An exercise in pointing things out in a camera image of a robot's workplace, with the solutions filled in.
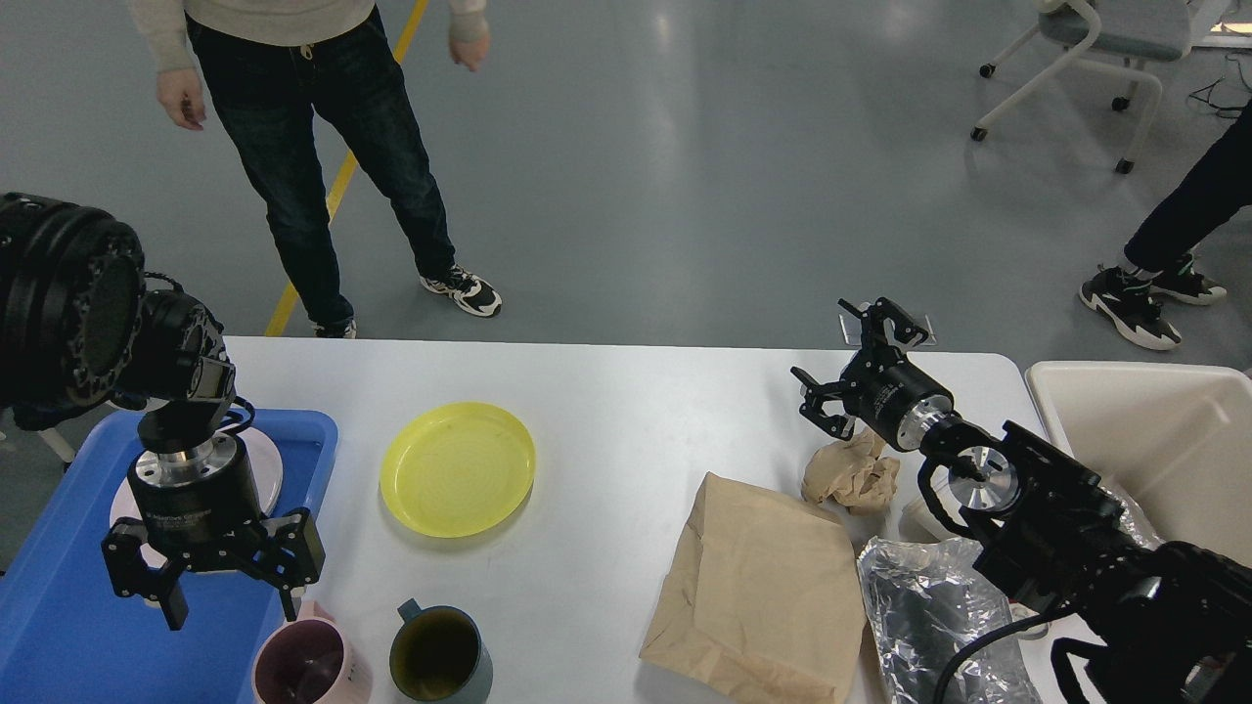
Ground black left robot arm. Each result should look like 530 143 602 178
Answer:
1 192 326 630

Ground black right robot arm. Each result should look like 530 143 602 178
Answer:
793 297 1251 703

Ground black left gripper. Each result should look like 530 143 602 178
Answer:
101 433 327 633

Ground yellow plastic plate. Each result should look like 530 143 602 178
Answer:
379 402 536 539

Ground black floor cables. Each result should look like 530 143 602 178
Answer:
1186 51 1252 148

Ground brown paper bag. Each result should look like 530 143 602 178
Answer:
640 474 865 703

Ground dark teal mug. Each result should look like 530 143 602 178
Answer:
388 598 495 703

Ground pink plate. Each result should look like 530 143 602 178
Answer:
108 423 284 570

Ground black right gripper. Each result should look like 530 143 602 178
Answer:
790 297 957 452

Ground silver foil bag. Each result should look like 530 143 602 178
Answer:
858 484 1164 703

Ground crumpled brown paper ball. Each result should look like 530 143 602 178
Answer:
801 428 901 515

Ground pink mug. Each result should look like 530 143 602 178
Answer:
249 598 373 703

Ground person in beige sweater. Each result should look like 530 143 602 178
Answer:
128 1 505 338

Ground beige plastic bin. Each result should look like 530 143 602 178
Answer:
1027 362 1251 564

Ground person in black trousers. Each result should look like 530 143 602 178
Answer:
1079 106 1251 351

